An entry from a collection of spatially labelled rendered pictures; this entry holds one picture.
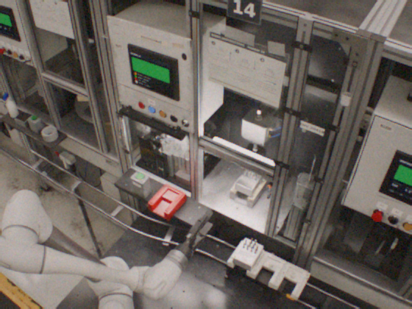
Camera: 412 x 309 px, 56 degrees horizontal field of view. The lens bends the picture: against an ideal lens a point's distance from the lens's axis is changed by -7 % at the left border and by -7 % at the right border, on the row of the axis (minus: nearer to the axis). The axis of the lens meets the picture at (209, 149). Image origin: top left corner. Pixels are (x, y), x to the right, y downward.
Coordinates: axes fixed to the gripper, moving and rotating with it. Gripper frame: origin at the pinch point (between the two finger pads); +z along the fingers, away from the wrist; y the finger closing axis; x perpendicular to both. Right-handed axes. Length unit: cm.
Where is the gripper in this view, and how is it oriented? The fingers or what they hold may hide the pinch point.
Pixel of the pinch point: (207, 221)
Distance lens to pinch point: 178.9
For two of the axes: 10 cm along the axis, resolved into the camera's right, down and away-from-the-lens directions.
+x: -8.5, -3.7, 3.7
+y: 0.1, -7.2, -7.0
